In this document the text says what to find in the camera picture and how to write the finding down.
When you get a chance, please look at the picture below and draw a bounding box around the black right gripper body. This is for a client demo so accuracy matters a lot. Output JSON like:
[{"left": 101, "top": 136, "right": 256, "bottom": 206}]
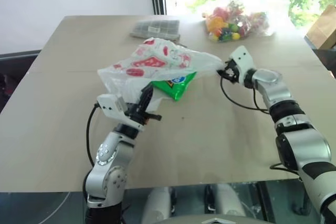
[{"left": 219, "top": 60, "right": 242, "bottom": 84}]

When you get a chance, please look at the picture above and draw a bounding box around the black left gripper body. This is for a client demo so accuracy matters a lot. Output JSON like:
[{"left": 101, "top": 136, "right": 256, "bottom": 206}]
[{"left": 124, "top": 103, "right": 162, "bottom": 127}]

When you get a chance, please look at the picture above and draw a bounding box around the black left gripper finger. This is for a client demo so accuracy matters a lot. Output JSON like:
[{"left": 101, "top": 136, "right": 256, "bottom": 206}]
[
  {"left": 144, "top": 84, "right": 155, "bottom": 112},
  {"left": 136, "top": 87, "right": 148, "bottom": 112}
]

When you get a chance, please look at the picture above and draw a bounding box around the white red-printed plastic bag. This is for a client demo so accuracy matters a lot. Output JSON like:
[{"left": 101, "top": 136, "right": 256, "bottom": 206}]
[{"left": 97, "top": 37, "right": 227, "bottom": 112}]

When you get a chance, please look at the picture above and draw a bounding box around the clear bag of colourful toys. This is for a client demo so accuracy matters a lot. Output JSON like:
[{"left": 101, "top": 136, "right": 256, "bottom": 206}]
[{"left": 201, "top": 0, "right": 277, "bottom": 44}]

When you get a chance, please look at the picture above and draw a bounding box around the green snack packet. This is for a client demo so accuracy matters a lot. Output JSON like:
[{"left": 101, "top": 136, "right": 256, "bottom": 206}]
[{"left": 150, "top": 71, "right": 198, "bottom": 102}]

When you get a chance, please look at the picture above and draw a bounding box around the grey flat packet stack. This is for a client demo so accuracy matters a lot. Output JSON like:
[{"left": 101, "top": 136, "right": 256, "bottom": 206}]
[{"left": 129, "top": 19, "right": 182, "bottom": 42}]

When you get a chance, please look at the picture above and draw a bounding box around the grey rounded robot leg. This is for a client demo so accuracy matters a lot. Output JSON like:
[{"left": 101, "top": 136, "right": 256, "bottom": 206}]
[{"left": 141, "top": 186, "right": 175, "bottom": 224}]

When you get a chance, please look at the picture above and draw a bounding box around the brown cardboard box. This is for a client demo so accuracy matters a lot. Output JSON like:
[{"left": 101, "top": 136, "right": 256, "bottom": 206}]
[{"left": 305, "top": 4, "right": 336, "bottom": 51}]

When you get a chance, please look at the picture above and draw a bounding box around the silver robot torso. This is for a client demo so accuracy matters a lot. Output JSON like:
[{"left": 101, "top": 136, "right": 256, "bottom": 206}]
[{"left": 161, "top": 215, "right": 265, "bottom": 224}]

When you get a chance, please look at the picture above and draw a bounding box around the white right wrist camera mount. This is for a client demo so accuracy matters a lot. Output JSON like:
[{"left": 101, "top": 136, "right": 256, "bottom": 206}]
[{"left": 229, "top": 46, "right": 257, "bottom": 78}]

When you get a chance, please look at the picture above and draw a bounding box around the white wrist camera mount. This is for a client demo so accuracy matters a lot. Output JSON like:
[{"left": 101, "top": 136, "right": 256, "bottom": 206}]
[
  {"left": 229, "top": 46, "right": 257, "bottom": 78},
  {"left": 96, "top": 94, "right": 145, "bottom": 133}
]

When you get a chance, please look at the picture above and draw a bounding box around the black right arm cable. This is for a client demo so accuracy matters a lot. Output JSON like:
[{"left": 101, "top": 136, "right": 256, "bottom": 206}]
[{"left": 219, "top": 74, "right": 271, "bottom": 114}]

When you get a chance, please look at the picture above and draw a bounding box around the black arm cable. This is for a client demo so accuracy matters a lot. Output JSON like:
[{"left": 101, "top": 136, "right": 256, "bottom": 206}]
[
  {"left": 219, "top": 74, "right": 271, "bottom": 114},
  {"left": 83, "top": 102, "right": 101, "bottom": 168}
]

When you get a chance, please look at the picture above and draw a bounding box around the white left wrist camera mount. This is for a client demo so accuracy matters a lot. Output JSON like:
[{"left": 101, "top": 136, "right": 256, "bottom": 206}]
[{"left": 96, "top": 94, "right": 145, "bottom": 133}]

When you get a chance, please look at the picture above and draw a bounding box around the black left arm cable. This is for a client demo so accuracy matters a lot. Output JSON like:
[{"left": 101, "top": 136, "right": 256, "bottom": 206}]
[{"left": 83, "top": 102, "right": 101, "bottom": 168}]

